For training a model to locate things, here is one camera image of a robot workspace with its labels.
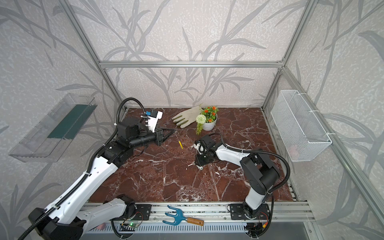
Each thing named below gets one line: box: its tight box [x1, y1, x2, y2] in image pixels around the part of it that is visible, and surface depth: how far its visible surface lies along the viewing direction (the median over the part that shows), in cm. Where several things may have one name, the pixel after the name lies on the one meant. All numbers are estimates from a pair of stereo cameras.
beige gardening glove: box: [171, 106, 203, 129], surface depth 115 cm
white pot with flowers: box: [195, 105, 219, 135], surface depth 98 cm
